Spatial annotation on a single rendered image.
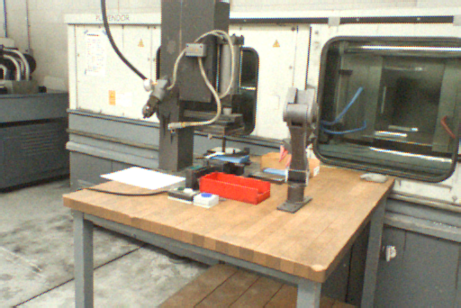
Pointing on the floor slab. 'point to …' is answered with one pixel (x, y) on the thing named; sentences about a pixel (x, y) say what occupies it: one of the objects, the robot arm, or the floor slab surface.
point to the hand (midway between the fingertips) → (283, 163)
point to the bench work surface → (243, 240)
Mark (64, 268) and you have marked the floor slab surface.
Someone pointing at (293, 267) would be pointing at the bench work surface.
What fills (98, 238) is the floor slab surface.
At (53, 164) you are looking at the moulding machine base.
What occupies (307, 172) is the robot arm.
